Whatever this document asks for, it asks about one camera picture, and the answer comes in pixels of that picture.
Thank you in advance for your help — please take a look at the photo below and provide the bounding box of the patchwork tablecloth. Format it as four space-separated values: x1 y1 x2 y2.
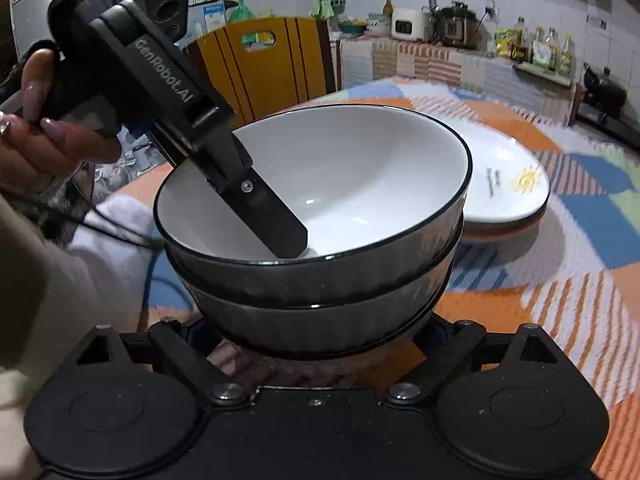
65 76 640 480

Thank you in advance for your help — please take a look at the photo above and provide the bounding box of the person's left forearm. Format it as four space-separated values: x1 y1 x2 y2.
0 162 171 480

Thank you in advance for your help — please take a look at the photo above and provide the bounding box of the green cloth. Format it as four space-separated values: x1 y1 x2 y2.
311 0 347 20

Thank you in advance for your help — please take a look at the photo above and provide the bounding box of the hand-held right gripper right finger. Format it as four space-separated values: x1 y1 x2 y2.
382 316 557 407

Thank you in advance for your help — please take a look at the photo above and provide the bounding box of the patchwork counter cloth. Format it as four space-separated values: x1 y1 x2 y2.
340 37 576 121

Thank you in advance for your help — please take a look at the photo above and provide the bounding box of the black cable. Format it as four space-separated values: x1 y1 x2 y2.
70 160 196 311

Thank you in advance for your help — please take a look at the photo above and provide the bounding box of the white box with blue label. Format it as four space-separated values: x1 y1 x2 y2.
202 2 227 36

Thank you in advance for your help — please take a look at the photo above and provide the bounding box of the white plate with sun print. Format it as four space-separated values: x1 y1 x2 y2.
435 116 551 233

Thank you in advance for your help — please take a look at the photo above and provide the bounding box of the green plastic bag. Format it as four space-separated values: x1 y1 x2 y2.
227 0 258 23

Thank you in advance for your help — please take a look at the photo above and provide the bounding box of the person's left hand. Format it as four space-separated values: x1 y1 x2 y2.
0 49 123 191

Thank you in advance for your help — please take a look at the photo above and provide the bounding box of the black gas stove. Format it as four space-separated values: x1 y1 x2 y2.
575 97 640 148

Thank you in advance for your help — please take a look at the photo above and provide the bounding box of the black bowl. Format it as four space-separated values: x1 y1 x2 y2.
172 220 463 360

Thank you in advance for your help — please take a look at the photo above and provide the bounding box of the white bowl with dark rim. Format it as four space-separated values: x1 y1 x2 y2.
153 104 474 306

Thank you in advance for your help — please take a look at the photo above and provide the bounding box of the cooking oil bottle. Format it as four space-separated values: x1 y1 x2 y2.
559 35 576 77
544 27 560 72
531 26 547 67
510 16 530 63

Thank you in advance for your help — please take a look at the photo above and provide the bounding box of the blue fried egg print plate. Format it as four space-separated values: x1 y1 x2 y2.
462 205 548 245

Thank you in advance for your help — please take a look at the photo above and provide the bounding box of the white rice cooker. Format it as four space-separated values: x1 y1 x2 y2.
391 7 432 41

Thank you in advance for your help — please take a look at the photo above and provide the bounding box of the black cooking pot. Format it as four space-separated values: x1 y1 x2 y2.
582 66 628 106

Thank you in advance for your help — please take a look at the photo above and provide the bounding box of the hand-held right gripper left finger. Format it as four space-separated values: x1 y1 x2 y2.
75 316 251 407

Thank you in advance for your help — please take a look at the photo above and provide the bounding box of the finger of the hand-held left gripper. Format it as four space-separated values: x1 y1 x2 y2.
215 162 308 259

